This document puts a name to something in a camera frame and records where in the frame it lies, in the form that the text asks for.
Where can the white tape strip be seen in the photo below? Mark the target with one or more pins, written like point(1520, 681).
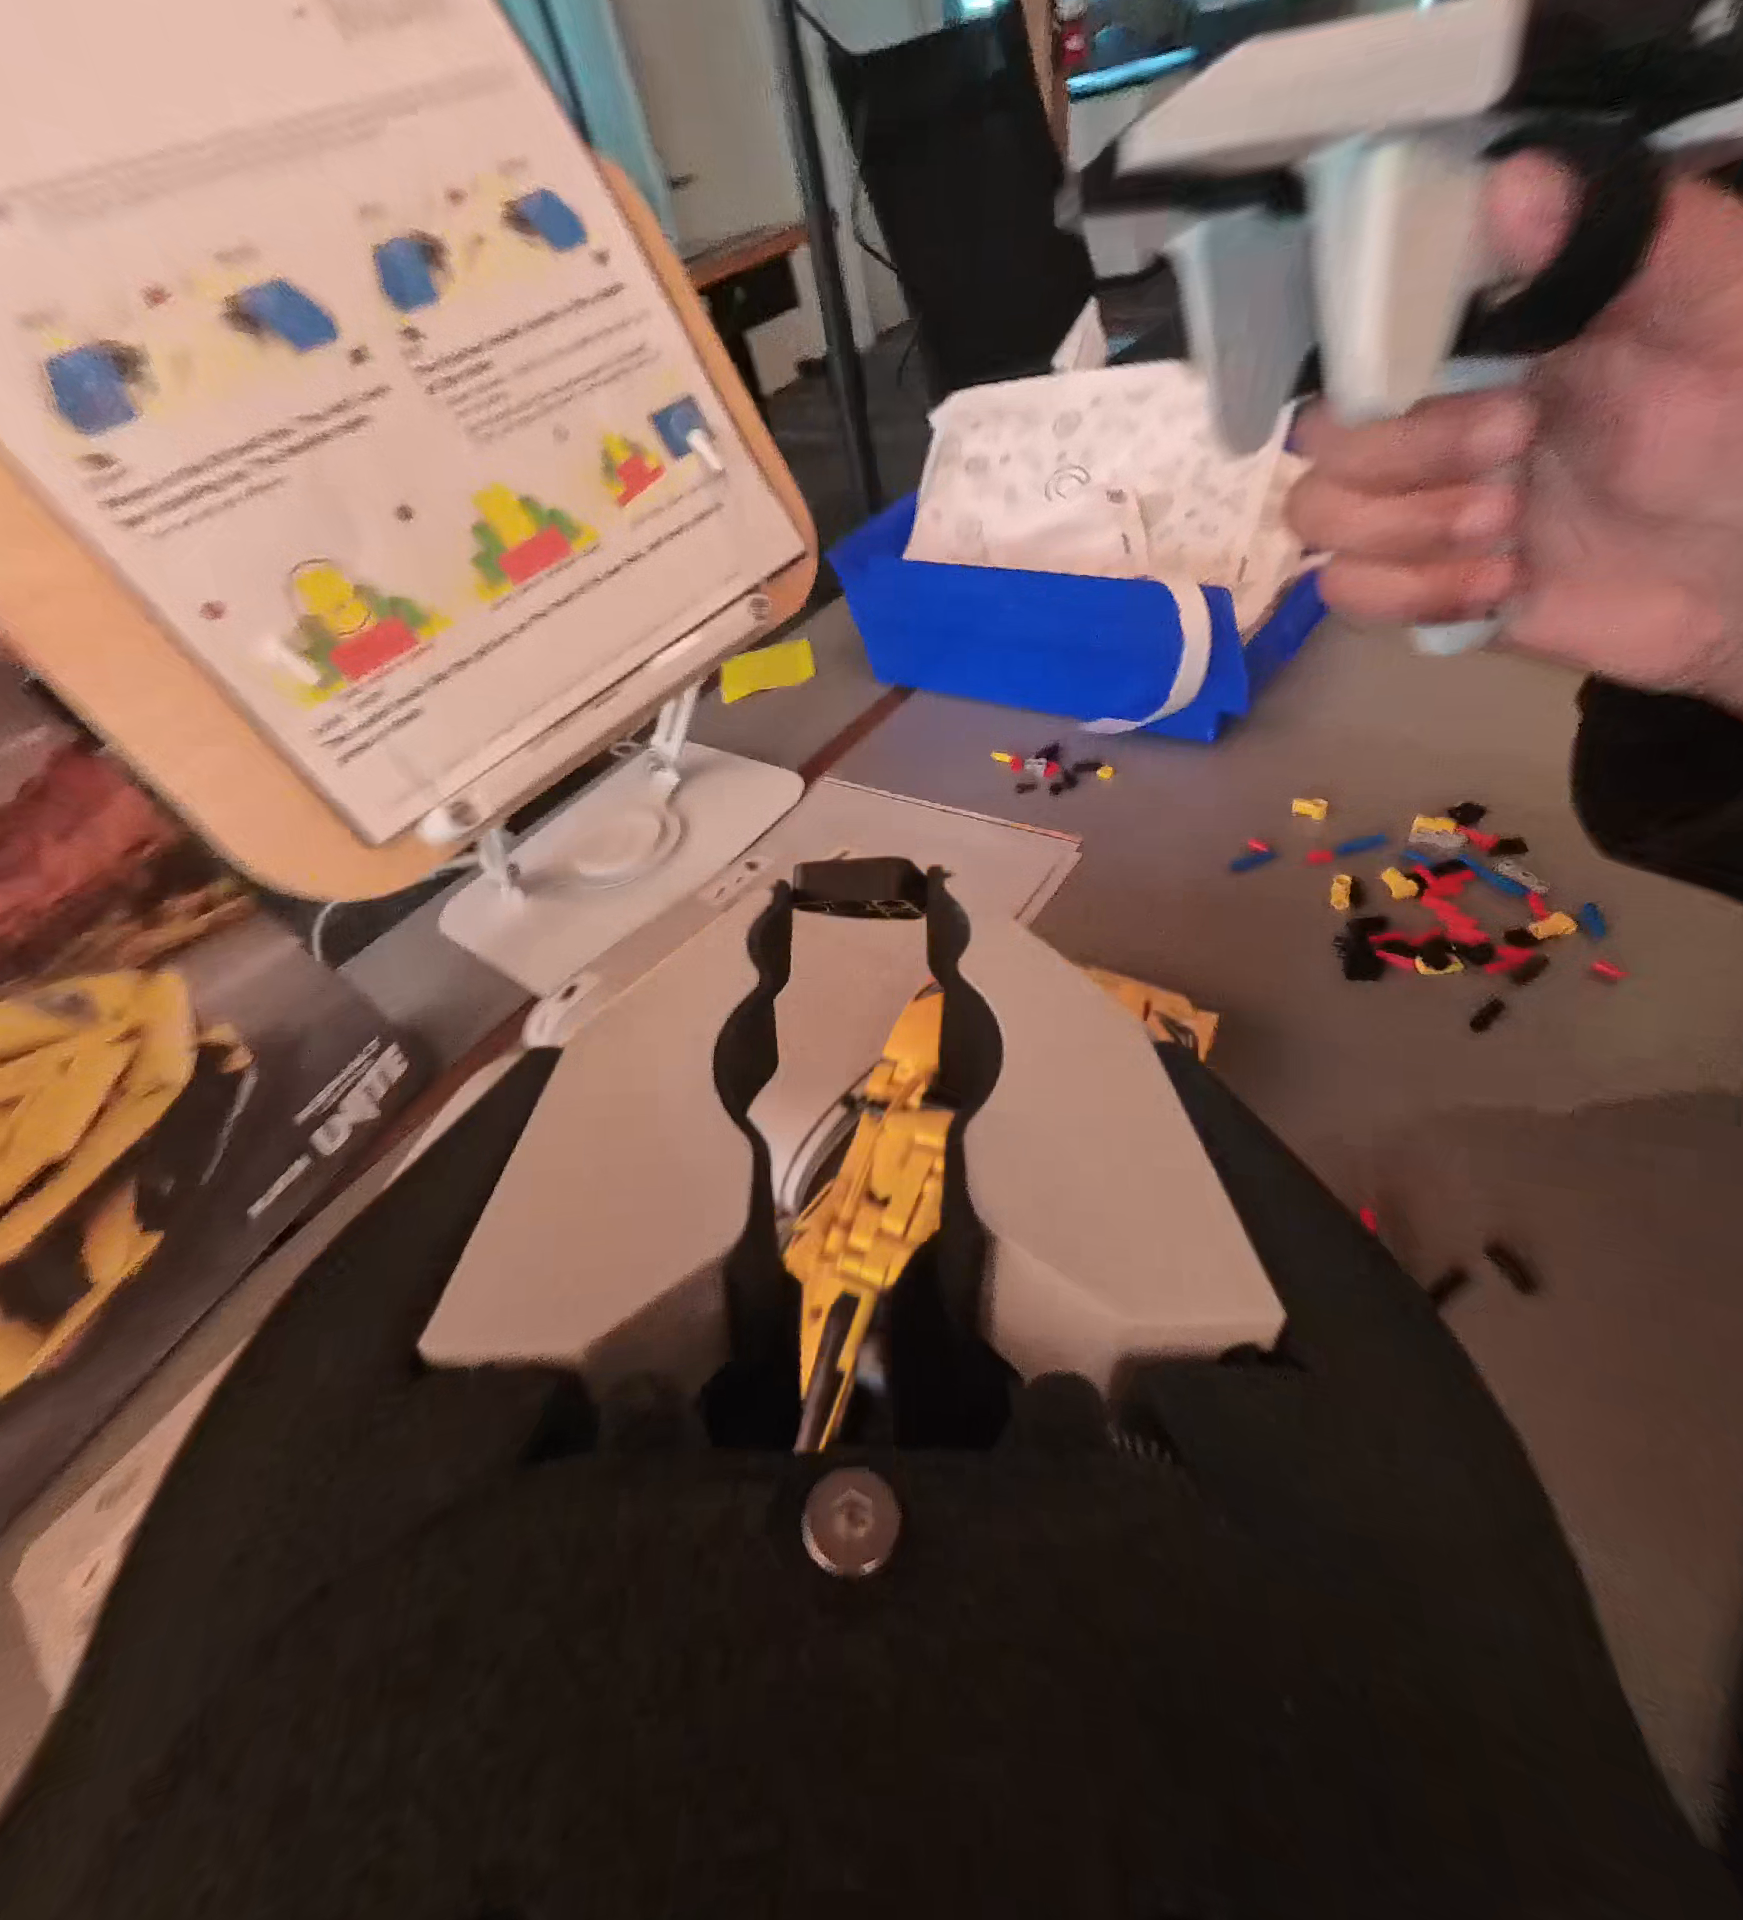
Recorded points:
point(1185, 659)

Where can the printed instruction sheet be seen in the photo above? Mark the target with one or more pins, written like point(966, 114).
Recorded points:
point(286, 376)

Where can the yellow brick toy car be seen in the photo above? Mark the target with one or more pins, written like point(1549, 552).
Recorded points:
point(873, 1170)

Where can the wooden board document stand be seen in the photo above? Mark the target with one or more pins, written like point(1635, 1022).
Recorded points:
point(137, 720)

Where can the grey desk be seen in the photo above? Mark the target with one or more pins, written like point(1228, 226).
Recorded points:
point(1412, 1140)

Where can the toy car box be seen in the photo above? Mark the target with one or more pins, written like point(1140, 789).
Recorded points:
point(137, 1125)

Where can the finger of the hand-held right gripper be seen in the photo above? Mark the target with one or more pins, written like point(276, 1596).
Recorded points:
point(1323, 74)
point(1128, 239)

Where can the person's right hand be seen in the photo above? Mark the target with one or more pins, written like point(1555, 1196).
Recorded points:
point(1682, 451)

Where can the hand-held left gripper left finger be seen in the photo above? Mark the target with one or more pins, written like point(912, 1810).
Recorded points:
point(601, 1200)

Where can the black tripod pole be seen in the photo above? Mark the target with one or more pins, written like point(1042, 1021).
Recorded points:
point(827, 226)

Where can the small black round brick piece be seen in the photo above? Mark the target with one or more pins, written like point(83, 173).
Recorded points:
point(873, 886)

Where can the yellow tape piece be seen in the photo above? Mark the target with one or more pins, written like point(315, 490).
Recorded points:
point(766, 672)

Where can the scattered small brick pins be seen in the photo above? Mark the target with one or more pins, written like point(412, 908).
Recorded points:
point(1426, 915)

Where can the blue storage bin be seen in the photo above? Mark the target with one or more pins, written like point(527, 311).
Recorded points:
point(1020, 646)

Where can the patterned white paper bag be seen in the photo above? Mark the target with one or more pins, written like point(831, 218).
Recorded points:
point(1050, 465)

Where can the person's right forearm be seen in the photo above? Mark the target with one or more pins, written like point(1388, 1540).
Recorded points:
point(1711, 809)

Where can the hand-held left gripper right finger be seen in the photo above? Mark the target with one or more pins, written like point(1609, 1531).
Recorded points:
point(1111, 1200)

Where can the printed paper sheets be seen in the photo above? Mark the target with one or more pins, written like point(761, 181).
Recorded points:
point(1270, 554)

